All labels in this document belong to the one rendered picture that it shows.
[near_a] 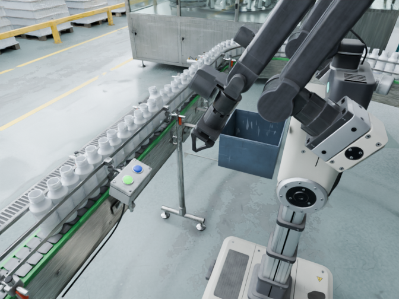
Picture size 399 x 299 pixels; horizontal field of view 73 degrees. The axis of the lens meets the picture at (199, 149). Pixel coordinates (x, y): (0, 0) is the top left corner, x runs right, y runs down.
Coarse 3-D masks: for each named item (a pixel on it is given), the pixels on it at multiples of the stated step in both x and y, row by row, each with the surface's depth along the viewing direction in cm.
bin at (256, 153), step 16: (240, 112) 165; (256, 112) 161; (224, 128) 149; (240, 128) 171; (256, 128) 167; (272, 128) 163; (224, 144) 145; (240, 144) 141; (256, 144) 137; (272, 144) 169; (224, 160) 151; (240, 160) 147; (256, 160) 143; (272, 160) 139; (272, 176) 145
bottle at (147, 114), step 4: (140, 104) 122; (144, 104) 123; (140, 108) 121; (144, 108) 121; (144, 112) 122; (148, 112) 123; (144, 116) 122; (148, 116) 123; (152, 120) 127; (148, 124) 125; (152, 124) 127; (148, 128) 126; (152, 128) 128; (148, 132) 127; (152, 136) 130
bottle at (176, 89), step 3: (171, 81) 144; (174, 81) 145; (177, 81) 144; (171, 84) 144; (174, 84) 143; (177, 84) 144; (174, 87) 144; (177, 87) 144; (174, 90) 144; (177, 90) 144; (174, 93) 144; (177, 93) 145; (177, 99) 147; (180, 99) 150; (177, 102) 148; (180, 102) 151; (177, 105) 149; (180, 108) 152
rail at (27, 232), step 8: (184, 88) 149; (176, 96) 142; (168, 104) 135; (160, 112) 129; (96, 168) 94; (88, 176) 91; (80, 184) 88; (72, 192) 86; (64, 200) 83; (56, 208) 81; (48, 216) 79; (8, 224) 75; (0, 232) 73; (24, 232) 81; (16, 240) 79; (8, 248) 69; (0, 256) 67
